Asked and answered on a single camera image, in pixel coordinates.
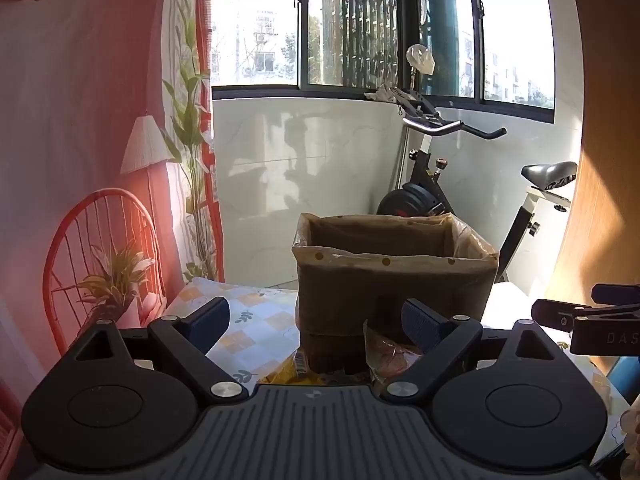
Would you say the metal pole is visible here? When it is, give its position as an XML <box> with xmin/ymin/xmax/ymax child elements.
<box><xmin>398</xmin><ymin>72</ymin><xmax>417</xmax><ymax>193</ymax></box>

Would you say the dotted plastic liner bag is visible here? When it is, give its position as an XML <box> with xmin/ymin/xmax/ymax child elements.
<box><xmin>291</xmin><ymin>212</ymin><xmax>500</xmax><ymax>333</ymax></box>

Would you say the crumpled grey cloth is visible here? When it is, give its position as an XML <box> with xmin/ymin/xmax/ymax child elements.
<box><xmin>364</xmin><ymin>85</ymin><xmax>402</xmax><ymax>104</ymax></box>

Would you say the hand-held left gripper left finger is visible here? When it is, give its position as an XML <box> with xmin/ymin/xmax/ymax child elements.
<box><xmin>74</xmin><ymin>296</ymin><xmax>250</xmax><ymax>403</ymax></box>

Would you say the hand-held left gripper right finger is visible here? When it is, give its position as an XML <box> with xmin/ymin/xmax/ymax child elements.
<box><xmin>381</xmin><ymin>298</ymin><xmax>571</xmax><ymax>403</ymax></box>

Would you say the clear packet with red snack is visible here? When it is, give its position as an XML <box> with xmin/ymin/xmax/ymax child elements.
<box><xmin>362</xmin><ymin>319</ymin><xmax>427</xmax><ymax>387</ymax></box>

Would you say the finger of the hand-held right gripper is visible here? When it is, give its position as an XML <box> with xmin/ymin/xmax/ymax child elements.
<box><xmin>531</xmin><ymin>298</ymin><xmax>640</xmax><ymax>332</ymax></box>
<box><xmin>591</xmin><ymin>283</ymin><xmax>640</xmax><ymax>307</ymax></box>

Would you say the dark framed window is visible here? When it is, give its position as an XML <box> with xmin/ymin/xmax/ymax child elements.
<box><xmin>210</xmin><ymin>0</ymin><xmax>557</xmax><ymax>124</ymax></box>

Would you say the lattice window screen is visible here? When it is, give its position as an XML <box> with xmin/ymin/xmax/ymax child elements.
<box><xmin>340</xmin><ymin>0</ymin><xmax>401</xmax><ymax>89</ymax></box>

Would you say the white plastic bag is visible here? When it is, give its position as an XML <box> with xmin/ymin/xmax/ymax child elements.
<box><xmin>406</xmin><ymin>44</ymin><xmax>436</xmax><ymax>77</ymax></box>

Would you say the floral checked tablecloth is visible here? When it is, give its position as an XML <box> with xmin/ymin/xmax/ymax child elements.
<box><xmin>162</xmin><ymin>277</ymin><xmax>633</xmax><ymax>480</ymax></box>

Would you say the black exercise bike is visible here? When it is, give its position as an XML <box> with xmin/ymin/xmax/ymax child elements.
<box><xmin>376</xmin><ymin>86</ymin><xmax>579</xmax><ymax>286</ymax></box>

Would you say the yellow snack packet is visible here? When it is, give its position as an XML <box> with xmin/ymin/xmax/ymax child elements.
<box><xmin>257</xmin><ymin>349</ymin><xmax>322</xmax><ymax>387</ymax></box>

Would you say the wooden cabinet panel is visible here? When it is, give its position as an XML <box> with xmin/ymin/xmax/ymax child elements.
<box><xmin>544</xmin><ymin>0</ymin><xmax>640</xmax><ymax>313</ymax></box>

